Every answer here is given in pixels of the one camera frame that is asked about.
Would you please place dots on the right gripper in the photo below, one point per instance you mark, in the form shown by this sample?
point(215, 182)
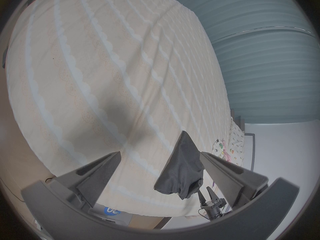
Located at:
point(212, 206)

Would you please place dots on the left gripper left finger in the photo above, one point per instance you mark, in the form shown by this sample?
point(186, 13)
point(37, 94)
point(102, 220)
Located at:
point(97, 181)

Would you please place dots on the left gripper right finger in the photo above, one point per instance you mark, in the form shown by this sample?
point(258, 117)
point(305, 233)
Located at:
point(225, 179)

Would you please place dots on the black T-shirt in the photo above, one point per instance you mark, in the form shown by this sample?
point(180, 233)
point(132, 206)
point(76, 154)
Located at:
point(182, 169)

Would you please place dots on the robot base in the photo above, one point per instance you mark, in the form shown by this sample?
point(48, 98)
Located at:
point(112, 212)

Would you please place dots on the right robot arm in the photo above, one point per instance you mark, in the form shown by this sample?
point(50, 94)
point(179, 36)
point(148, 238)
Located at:
point(216, 215)

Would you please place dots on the bed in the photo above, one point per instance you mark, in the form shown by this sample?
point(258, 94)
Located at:
point(100, 71)

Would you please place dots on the pink garment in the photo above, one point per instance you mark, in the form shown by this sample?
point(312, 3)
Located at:
point(227, 152)

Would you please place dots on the white printed garment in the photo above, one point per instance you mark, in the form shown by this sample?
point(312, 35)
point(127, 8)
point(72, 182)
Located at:
point(218, 149)

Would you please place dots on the white printed pillow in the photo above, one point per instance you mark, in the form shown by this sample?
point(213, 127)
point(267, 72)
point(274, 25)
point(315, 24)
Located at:
point(237, 141)

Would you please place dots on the grey bedside table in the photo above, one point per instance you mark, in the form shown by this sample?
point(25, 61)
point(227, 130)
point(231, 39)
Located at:
point(237, 119)

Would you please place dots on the blue-green curtain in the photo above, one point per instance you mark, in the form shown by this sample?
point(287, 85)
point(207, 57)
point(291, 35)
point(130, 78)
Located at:
point(262, 59)

